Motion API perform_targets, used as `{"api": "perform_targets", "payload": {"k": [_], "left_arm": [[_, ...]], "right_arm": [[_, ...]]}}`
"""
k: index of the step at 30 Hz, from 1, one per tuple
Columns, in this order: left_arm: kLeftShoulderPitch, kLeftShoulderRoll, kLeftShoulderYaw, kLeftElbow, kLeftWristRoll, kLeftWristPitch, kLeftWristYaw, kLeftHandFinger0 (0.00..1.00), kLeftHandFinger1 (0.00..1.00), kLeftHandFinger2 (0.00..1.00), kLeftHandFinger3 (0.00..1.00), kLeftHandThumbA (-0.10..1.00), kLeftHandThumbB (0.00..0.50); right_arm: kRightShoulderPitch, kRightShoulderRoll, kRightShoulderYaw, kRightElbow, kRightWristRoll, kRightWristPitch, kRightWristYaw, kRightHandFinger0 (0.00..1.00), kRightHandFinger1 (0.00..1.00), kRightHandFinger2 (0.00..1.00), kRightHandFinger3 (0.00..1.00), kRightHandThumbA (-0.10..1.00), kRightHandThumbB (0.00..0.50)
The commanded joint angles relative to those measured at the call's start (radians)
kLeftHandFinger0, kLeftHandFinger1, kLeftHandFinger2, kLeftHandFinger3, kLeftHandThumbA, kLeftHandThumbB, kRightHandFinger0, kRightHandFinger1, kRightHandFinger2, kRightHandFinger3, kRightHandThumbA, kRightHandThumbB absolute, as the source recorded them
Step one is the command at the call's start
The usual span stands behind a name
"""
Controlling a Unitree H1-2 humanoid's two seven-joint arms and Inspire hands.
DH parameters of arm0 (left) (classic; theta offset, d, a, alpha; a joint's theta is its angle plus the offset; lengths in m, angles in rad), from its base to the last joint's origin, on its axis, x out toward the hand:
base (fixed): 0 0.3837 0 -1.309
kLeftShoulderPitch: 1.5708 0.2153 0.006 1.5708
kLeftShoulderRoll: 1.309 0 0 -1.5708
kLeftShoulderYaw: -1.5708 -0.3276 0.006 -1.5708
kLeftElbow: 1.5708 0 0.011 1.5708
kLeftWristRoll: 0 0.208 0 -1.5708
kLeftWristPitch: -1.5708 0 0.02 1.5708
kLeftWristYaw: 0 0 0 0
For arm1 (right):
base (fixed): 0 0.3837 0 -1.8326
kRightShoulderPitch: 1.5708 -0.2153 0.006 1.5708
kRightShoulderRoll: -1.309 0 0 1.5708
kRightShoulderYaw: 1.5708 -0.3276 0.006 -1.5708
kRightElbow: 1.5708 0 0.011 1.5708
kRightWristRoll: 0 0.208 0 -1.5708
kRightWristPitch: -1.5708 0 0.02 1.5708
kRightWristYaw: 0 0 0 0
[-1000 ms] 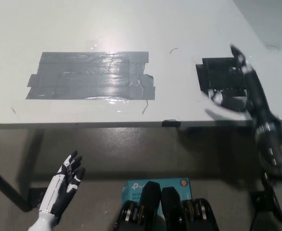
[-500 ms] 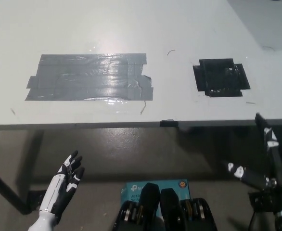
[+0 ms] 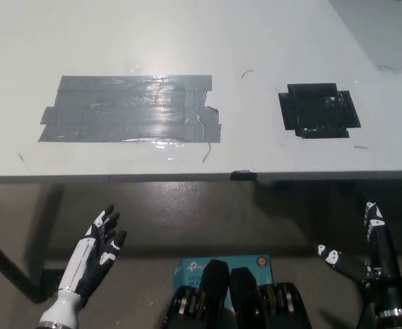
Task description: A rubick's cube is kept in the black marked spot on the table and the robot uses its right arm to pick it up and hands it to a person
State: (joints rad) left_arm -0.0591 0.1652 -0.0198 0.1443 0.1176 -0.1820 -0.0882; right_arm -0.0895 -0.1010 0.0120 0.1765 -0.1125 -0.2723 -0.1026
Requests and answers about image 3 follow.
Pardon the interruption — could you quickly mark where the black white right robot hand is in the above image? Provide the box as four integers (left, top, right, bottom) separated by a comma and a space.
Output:
316, 201, 402, 319

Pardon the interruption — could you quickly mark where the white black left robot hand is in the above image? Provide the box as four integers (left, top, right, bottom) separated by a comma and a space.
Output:
57, 204, 128, 303

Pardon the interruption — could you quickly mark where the black table leg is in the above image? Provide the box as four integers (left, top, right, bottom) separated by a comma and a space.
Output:
0, 228, 47, 304

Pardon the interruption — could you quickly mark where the teal router cardboard box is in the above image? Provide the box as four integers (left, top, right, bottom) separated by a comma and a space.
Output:
172, 254, 274, 306

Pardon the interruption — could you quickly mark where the black tape square marking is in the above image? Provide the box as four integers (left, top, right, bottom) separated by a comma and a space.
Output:
278, 82, 362, 139

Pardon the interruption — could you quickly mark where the grey duct tape patch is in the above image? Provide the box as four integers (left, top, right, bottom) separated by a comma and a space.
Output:
38, 74, 222, 143

